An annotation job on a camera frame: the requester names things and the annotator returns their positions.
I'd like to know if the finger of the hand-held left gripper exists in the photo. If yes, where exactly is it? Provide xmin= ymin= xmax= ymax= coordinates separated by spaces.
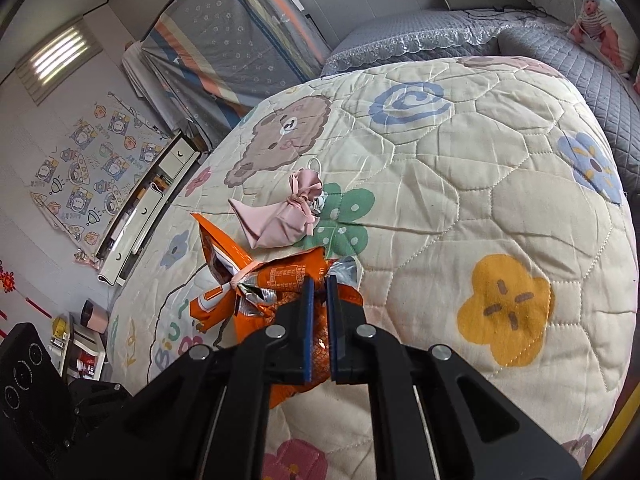
xmin=62 ymin=379 xmax=133 ymax=456

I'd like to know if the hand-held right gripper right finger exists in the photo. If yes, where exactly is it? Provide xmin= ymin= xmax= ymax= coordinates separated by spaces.
xmin=325 ymin=275 xmax=584 ymax=480

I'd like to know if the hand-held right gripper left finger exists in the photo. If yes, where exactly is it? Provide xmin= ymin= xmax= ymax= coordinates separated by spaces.
xmin=55 ymin=277 xmax=316 ymax=480

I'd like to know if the orange snack wrapper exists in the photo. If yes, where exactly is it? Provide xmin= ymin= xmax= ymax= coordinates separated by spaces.
xmin=191 ymin=212 xmax=363 ymax=411

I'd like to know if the white small shelf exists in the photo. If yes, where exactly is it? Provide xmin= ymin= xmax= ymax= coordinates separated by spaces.
xmin=50 ymin=322 xmax=107 ymax=392

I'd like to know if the yellow small box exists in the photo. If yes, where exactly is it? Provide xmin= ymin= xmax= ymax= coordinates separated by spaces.
xmin=50 ymin=316 xmax=71 ymax=349

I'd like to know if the pink cup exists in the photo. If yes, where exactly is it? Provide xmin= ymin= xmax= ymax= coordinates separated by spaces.
xmin=81 ymin=299 xmax=110 ymax=335

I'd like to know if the pink cloth bundle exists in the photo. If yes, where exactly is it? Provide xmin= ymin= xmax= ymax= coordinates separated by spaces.
xmin=228 ymin=157 xmax=332 ymax=250

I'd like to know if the red hanging decoration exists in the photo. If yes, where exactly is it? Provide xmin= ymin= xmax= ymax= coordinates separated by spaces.
xmin=0 ymin=260 xmax=52 ymax=342

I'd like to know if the white drawer cabinet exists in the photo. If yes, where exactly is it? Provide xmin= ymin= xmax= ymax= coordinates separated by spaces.
xmin=97 ymin=130 xmax=204 ymax=287

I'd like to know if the cream cartoon printed quilt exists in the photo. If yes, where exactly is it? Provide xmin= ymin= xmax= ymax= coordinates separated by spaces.
xmin=107 ymin=55 xmax=639 ymax=480

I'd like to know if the striped folded mattress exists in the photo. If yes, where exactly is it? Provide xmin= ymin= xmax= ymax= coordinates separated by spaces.
xmin=122 ymin=0 xmax=334 ymax=154

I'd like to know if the grey quilted bedspread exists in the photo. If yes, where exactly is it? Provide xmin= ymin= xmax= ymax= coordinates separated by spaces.
xmin=320 ymin=7 xmax=640 ymax=192

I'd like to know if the slatted window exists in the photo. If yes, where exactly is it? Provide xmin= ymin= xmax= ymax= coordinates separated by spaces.
xmin=14 ymin=16 xmax=104 ymax=106

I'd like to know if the grey bolster pillow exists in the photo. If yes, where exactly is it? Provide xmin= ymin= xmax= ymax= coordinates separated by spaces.
xmin=440 ymin=0 xmax=532 ymax=12

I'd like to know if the baby print pillow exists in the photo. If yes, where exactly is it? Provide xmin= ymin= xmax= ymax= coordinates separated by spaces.
xmin=567 ymin=0 xmax=639 ymax=79

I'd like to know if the cartoon wall poster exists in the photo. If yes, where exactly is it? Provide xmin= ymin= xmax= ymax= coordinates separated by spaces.
xmin=29 ymin=91 xmax=174 ymax=261

